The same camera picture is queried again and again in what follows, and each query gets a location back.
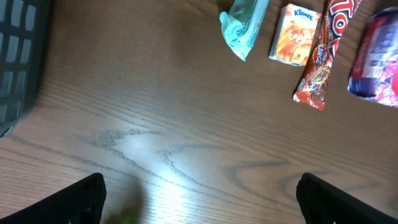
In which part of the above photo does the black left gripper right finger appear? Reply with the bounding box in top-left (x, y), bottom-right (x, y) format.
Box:
top-left (296, 172), bottom-right (397, 224)

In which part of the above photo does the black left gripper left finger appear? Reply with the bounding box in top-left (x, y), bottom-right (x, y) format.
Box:
top-left (1, 173), bottom-right (106, 224)

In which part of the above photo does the orange brown snack bar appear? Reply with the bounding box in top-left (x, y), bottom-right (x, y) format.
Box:
top-left (293, 0), bottom-right (361, 110)

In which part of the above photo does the red purple noodle packet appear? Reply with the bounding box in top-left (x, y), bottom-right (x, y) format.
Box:
top-left (348, 7), bottom-right (397, 108)

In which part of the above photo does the orange tissue box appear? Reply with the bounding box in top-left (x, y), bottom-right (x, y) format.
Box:
top-left (269, 3), bottom-right (322, 67)

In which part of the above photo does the teal wet wipes pack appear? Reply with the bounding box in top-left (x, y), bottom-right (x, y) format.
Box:
top-left (219, 0), bottom-right (269, 62)

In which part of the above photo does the grey plastic basket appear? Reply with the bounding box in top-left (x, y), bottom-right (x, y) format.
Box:
top-left (1, 0), bottom-right (53, 138)

